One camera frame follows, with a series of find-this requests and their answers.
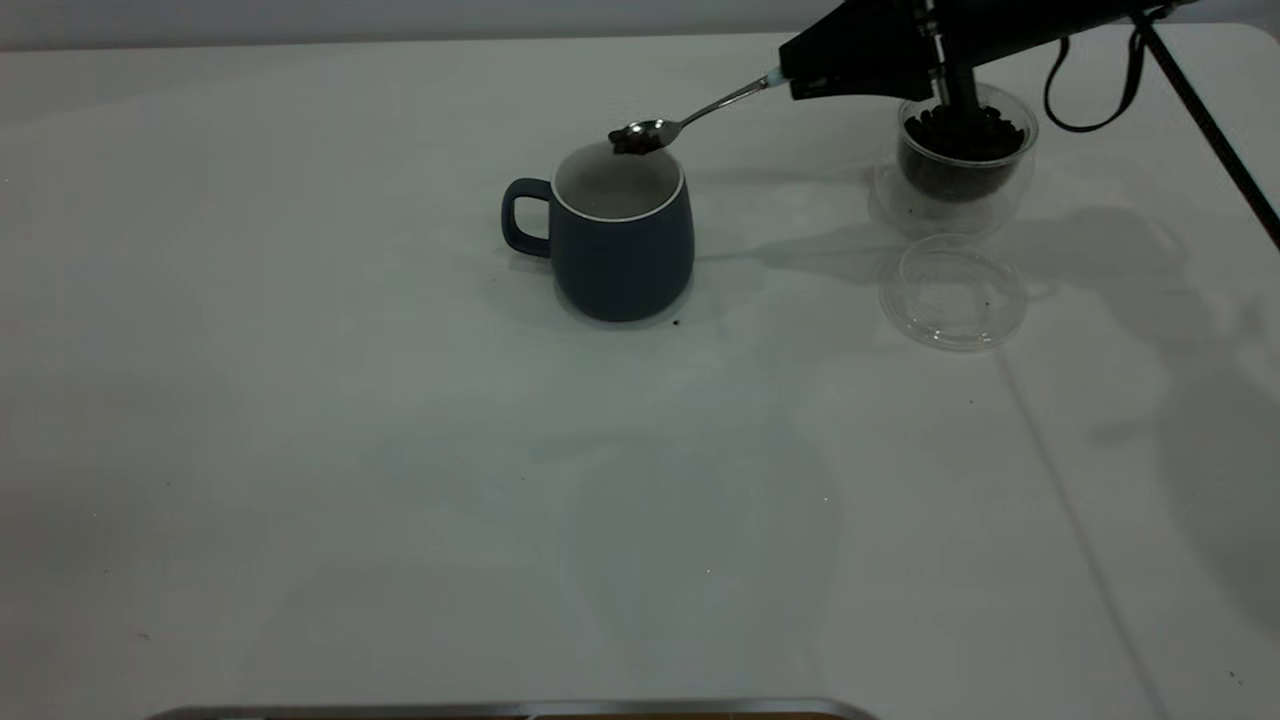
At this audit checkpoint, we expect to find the looped black cable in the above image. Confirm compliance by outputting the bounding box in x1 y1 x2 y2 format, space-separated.
1043 20 1148 134

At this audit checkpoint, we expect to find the roasted coffee beans pile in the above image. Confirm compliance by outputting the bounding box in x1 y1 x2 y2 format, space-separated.
898 105 1028 203

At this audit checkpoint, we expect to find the metal spoon with white handle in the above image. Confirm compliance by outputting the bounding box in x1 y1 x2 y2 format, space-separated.
608 72 791 156

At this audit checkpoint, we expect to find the clear round glass lid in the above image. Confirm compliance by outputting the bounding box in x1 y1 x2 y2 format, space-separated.
880 235 1028 351

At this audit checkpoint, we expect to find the dark grey ceramic mug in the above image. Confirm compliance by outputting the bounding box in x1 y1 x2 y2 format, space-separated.
502 138 696 324

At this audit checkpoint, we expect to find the clear double-wall glass jar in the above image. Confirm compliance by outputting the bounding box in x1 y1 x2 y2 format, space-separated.
875 85 1041 241

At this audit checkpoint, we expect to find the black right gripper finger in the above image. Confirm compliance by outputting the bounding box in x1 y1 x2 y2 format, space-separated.
780 0 931 81
790 68 941 101

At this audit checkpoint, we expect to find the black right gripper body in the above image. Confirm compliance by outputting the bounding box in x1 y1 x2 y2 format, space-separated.
920 0 1071 73

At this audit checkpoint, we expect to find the straight taut black cable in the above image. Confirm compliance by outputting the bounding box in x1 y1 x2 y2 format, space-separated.
1138 18 1280 251

